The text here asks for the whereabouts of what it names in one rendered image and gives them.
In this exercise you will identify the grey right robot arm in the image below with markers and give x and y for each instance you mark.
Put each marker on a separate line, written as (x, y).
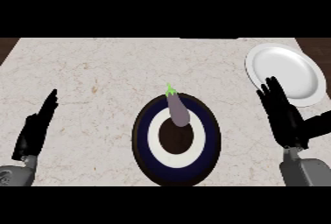
(303, 170)

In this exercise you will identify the purple eggplant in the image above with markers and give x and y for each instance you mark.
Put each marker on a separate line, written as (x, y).
(177, 109)

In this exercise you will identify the dark blue and white plate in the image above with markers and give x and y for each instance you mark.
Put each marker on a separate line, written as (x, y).
(176, 163)

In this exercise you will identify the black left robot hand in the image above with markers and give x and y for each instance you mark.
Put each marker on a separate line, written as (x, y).
(35, 128)

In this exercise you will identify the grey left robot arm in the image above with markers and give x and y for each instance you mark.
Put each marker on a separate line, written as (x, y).
(16, 173)

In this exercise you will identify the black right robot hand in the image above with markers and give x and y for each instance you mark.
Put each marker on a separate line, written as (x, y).
(283, 116)

